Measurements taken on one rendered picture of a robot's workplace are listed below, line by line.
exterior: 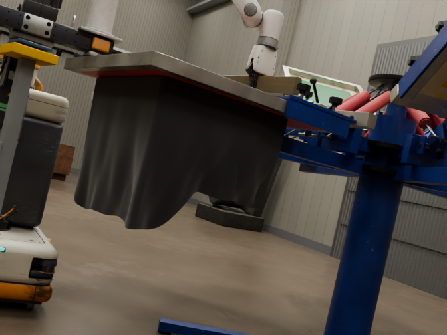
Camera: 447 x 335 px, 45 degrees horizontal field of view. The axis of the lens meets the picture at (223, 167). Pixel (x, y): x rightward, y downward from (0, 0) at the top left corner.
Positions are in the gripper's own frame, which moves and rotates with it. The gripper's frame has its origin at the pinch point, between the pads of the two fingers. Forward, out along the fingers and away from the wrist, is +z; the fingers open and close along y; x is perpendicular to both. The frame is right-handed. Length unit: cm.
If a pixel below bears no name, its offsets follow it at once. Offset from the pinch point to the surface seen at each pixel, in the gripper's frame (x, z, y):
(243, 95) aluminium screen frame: 29.5, 9.8, 28.8
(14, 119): -10, 32, 77
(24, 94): -10, 24, 76
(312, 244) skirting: -347, 98, -456
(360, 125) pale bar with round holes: 32.0, 6.0, -21.8
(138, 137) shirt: 15, 29, 51
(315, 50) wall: -448, -190, -475
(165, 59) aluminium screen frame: 29, 8, 56
